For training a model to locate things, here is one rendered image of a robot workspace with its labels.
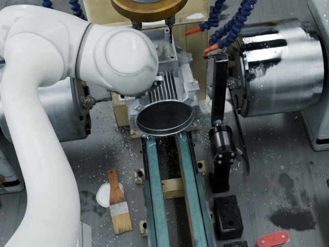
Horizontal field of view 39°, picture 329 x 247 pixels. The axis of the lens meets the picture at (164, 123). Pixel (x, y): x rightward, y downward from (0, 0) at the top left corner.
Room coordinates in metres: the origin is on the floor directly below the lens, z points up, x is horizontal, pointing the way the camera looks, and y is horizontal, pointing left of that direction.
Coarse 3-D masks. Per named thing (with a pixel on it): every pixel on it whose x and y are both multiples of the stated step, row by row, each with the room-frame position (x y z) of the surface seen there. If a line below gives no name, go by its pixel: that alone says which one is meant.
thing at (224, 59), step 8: (216, 56) 0.68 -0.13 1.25; (224, 56) 0.68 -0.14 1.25; (216, 64) 0.66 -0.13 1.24; (224, 64) 0.66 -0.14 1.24; (216, 72) 0.66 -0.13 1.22; (224, 72) 0.66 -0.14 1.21; (216, 80) 0.66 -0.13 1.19; (224, 80) 0.66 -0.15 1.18; (216, 88) 0.66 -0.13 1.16; (224, 88) 0.67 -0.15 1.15; (216, 96) 0.66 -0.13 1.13; (224, 96) 0.67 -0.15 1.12; (216, 104) 0.66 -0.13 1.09; (224, 104) 0.67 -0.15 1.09; (216, 112) 0.66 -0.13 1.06; (216, 120) 0.66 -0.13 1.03
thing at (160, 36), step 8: (144, 32) 0.89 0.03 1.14; (152, 32) 0.89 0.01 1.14; (160, 32) 0.89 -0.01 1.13; (168, 32) 0.87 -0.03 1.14; (152, 40) 0.88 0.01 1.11; (160, 40) 0.88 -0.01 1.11; (168, 40) 0.87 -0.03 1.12; (160, 48) 0.84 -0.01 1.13; (168, 48) 0.85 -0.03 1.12; (160, 56) 0.81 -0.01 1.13; (176, 56) 0.79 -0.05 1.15; (160, 64) 0.77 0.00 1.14; (168, 64) 0.77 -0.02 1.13; (176, 64) 0.77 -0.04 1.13; (160, 72) 0.77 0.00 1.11; (168, 72) 0.77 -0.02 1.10; (176, 72) 0.78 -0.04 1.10
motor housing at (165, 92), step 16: (176, 80) 0.76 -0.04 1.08; (192, 80) 0.77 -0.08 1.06; (144, 96) 0.72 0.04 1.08; (160, 96) 0.71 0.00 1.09; (176, 96) 0.71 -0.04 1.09; (128, 112) 0.71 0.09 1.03; (144, 112) 0.76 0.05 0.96; (160, 112) 0.77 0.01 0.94; (176, 112) 0.76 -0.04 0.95; (192, 112) 0.71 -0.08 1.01; (144, 128) 0.70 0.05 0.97; (160, 128) 0.71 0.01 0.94; (176, 128) 0.71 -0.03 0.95
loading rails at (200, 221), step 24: (144, 144) 0.68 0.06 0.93; (192, 144) 0.66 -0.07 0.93; (144, 168) 0.60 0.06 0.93; (192, 168) 0.59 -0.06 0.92; (144, 192) 0.53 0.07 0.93; (168, 192) 0.57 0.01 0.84; (192, 192) 0.52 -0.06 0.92; (192, 216) 0.46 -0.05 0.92; (168, 240) 0.40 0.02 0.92; (192, 240) 0.42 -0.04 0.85
